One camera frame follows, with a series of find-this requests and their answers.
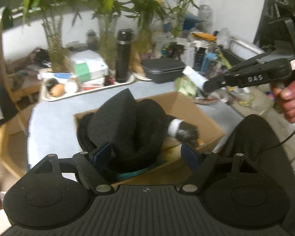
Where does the green wet wipes pack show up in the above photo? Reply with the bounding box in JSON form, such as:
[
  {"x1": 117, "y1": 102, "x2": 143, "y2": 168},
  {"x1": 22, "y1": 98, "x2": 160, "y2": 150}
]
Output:
[{"x1": 174, "y1": 76, "x2": 198, "y2": 99}]

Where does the black tape roll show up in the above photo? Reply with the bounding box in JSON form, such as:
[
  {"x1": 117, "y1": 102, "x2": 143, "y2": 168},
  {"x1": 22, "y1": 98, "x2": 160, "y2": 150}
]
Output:
[{"x1": 46, "y1": 78, "x2": 59, "y2": 92}]

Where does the black garbage bag roll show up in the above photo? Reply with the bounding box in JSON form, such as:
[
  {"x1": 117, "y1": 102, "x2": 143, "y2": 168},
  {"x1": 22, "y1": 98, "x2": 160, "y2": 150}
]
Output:
[{"x1": 167, "y1": 117, "x2": 199, "y2": 147}]

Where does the middle glass vase bamboo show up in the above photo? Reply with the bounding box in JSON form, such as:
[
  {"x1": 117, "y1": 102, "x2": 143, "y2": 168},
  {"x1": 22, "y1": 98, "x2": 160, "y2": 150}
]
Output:
[{"x1": 89, "y1": 0, "x2": 122, "y2": 71}]

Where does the green white tissue box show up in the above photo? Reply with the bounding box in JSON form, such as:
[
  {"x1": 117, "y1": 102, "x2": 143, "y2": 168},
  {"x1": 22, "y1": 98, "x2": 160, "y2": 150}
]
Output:
[{"x1": 71, "y1": 50, "x2": 109, "y2": 83}]

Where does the brown cardboard box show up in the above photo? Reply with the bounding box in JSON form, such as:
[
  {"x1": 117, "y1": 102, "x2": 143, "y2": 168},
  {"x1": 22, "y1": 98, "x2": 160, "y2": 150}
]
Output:
[{"x1": 75, "y1": 89, "x2": 224, "y2": 186}]

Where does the left glass vase bamboo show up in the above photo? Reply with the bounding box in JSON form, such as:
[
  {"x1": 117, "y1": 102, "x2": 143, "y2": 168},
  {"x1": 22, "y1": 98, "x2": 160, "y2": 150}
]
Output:
[{"x1": 22, "y1": 0, "x2": 79, "y2": 73}]

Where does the black semicircle foam sponge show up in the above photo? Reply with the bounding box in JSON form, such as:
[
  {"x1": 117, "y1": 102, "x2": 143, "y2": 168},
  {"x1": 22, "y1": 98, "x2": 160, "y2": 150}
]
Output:
[{"x1": 87, "y1": 89, "x2": 136, "y2": 153}]

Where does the teal mesh bath sponge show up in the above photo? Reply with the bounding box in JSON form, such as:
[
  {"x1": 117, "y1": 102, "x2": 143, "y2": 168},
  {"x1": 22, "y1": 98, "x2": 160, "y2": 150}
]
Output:
[{"x1": 116, "y1": 166, "x2": 156, "y2": 182}]

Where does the glass vase bamboo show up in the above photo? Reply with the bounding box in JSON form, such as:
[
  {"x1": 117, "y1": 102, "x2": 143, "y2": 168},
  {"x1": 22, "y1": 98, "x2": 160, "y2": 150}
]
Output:
[
  {"x1": 89, "y1": 0, "x2": 122, "y2": 71},
  {"x1": 22, "y1": 0, "x2": 79, "y2": 73},
  {"x1": 129, "y1": 0, "x2": 166, "y2": 55}
]

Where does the right glass vase bamboo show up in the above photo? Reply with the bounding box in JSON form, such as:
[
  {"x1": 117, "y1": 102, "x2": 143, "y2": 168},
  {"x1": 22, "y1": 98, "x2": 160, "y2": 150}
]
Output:
[{"x1": 129, "y1": 0, "x2": 166, "y2": 55}]

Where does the white plastic tray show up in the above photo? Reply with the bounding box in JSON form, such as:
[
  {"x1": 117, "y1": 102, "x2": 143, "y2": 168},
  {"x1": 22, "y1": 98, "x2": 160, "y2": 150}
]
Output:
[{"x1": 40, "y1": 71, "x2": 136, "y2": 102}]

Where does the black thermos bottle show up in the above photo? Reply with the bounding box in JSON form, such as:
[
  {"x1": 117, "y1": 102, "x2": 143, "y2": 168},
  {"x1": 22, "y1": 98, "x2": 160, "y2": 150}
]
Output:
[{"x1": 115, "y1": 28, "x2": 134, "y2": 83}]

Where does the black soft hat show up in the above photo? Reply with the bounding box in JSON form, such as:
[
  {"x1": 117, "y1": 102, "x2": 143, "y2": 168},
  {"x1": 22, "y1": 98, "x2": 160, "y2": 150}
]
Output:
[{"x1": 77, "y1": 99, "x2": 172, "y2": 174}]

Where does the person right hand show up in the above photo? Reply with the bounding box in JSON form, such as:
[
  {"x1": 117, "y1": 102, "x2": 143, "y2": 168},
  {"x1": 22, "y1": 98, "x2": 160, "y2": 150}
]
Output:
[{"x1": 270, "y1": 80, "x2": 295, "y2": 124}]

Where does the brown egg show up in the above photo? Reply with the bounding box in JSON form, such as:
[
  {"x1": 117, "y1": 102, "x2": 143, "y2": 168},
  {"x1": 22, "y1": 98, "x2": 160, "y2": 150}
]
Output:
[{"x1": 49, "y1": 84, "x2": 65, "y2": 98}]

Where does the grey zip hard case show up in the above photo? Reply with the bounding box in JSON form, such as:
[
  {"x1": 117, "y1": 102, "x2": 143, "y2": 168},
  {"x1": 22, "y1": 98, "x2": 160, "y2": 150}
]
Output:
[{"x1": 142, "y1": 58, "x2": 186, "y2": 84}]

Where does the white spray bottle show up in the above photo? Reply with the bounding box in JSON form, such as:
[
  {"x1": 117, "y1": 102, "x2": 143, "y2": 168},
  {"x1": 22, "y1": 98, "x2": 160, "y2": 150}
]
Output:
[{"x1": 37, "y1": 72, "x2": 72, "y2": 80}]

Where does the white cap orange bottle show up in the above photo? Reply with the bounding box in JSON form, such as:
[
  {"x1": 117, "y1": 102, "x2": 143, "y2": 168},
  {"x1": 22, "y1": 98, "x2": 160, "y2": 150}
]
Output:
[{"x1": 64, "y1": 78, "x2": 80, "y2": 94}]

